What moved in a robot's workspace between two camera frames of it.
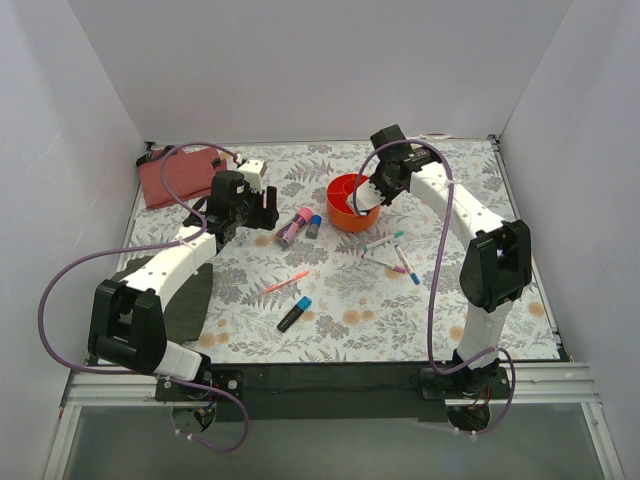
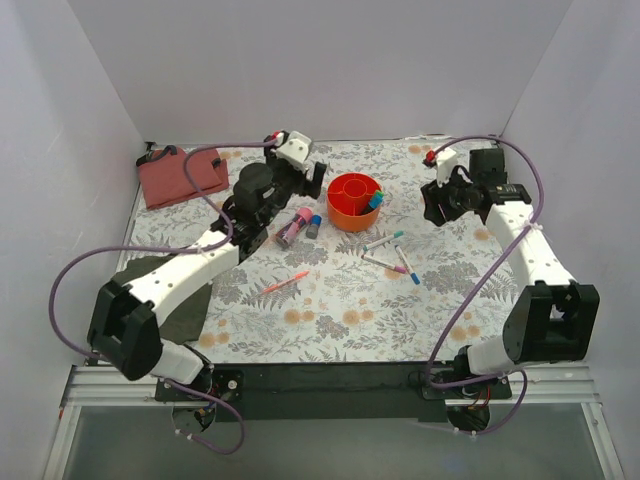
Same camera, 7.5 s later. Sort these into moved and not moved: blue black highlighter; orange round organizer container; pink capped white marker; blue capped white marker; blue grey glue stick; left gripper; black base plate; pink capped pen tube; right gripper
Moved: right gripper; blue black highlighter; left gripper
Not moved: pink capped white marker; pink capped pen tube; blue capped white marker; orange round organizer container; black base plate; blue grey glue stick
